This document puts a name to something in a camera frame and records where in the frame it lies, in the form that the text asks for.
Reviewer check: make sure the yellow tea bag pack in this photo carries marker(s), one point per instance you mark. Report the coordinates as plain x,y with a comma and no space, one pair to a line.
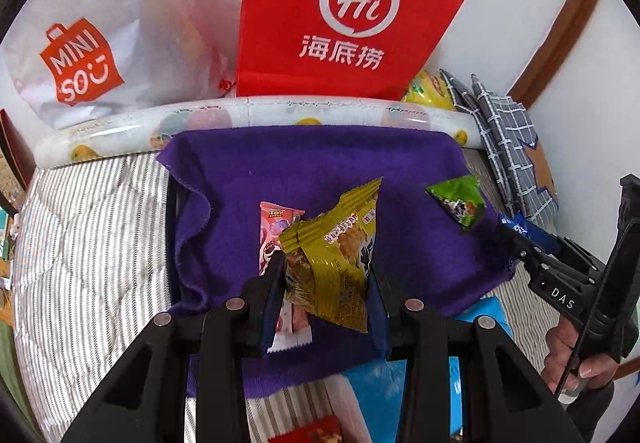
428,90

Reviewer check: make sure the pink toy story candy packet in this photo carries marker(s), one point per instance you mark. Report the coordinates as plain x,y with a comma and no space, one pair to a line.
293,329

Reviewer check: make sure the white Miniso plastic bag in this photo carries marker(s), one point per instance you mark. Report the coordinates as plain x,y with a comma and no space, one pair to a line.
73,61

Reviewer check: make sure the purple towel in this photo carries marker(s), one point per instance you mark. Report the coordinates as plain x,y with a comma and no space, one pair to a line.
225,174

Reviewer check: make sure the olive yellow snack packet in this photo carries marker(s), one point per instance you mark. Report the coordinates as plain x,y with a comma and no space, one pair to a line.
328,259

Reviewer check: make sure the blue tissue pack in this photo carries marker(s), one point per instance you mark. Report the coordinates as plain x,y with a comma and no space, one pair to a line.
378,385

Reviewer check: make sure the blue snack packet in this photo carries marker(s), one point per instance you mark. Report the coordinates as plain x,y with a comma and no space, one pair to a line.
525,227

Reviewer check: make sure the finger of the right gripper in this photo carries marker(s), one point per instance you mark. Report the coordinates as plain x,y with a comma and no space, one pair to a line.
539,264
565,250

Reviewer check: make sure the patterned brown book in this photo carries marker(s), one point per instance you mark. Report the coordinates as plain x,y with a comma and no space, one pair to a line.
17,167

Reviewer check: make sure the red paper shopping bag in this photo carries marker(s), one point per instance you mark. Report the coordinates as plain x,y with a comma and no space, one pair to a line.
354,48

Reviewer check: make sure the striped quilted mattress cover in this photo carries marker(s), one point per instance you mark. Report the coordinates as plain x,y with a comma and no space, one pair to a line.
90,271

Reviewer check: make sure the white pink snack packet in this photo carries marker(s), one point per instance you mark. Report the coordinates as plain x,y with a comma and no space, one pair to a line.
350,407

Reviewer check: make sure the green snack packet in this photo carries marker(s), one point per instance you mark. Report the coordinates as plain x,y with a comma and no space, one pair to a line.
461,199

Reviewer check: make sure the right hand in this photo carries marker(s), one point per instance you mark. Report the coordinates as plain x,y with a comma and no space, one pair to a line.
595,373

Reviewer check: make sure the brown wooden door frame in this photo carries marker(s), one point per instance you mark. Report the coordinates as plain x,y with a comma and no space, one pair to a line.
564,33

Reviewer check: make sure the red snack packet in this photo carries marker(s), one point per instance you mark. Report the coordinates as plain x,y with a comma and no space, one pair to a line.
324,430

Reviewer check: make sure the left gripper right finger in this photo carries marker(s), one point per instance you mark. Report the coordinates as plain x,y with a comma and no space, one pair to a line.
503,398

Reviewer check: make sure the fruit print rolled mat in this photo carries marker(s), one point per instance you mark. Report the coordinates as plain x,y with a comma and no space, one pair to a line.
152,129

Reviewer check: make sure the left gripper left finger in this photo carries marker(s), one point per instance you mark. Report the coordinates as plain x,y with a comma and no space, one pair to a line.
143,397

